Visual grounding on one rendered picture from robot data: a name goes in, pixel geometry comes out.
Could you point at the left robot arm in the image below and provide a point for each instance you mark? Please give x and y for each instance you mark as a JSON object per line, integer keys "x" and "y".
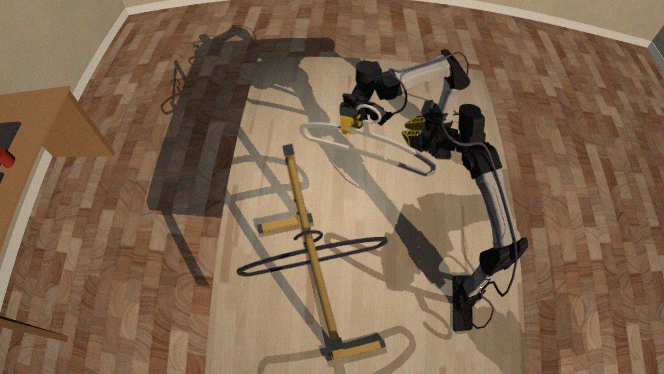
{"x": 504, "y": 231}

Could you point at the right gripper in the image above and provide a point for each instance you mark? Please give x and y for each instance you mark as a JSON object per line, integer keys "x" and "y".
{"x": 350, "y": 116}

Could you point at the black wire hanger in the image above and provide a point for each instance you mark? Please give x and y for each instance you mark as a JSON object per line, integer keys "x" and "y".
{"x": 321, "y": 247}

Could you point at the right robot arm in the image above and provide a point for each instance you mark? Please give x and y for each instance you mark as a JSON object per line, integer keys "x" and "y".
{"x": 369, "y": 73}

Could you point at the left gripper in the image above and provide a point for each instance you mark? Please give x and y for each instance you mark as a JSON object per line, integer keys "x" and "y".
{"x": 419, "y": 126}

